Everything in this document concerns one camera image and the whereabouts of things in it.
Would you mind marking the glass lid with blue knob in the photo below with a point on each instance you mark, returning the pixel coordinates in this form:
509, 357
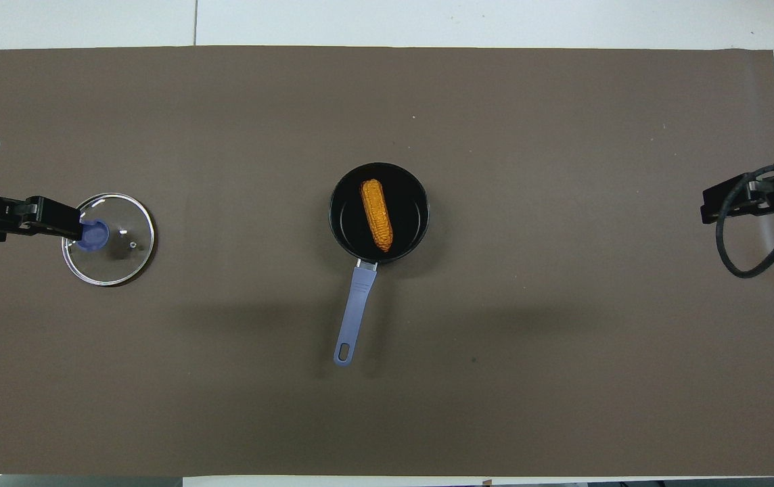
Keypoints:
120, 260

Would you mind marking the orange corn cob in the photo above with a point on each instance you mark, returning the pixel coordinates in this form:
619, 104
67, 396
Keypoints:
377, 216

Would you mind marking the brown table mat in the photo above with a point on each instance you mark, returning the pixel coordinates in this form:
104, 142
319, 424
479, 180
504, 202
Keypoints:
495, 379

